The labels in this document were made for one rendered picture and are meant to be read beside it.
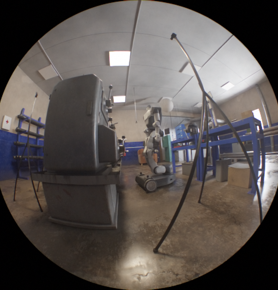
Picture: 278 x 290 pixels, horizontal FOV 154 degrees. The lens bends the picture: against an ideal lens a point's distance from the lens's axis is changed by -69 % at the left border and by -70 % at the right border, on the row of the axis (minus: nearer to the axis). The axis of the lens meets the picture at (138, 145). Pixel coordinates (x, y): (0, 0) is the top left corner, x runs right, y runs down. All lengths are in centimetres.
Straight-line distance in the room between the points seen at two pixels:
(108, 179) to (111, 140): 28
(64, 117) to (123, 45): 272
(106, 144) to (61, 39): 309
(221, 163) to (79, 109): 192
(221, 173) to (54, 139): 209
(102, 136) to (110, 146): 10
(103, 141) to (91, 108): 25
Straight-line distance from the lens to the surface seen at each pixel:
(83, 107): 79
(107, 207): 83
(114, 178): 70
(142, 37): 313
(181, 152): 576
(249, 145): 532
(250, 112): 147
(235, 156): 385
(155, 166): 182
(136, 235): 84
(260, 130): 181
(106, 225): 92
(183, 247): 75
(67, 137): 77
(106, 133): 78
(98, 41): 319
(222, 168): 185
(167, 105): 521
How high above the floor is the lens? 59
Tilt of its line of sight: 5 degrees up
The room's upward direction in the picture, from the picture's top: 4 degrees counter-clockwise
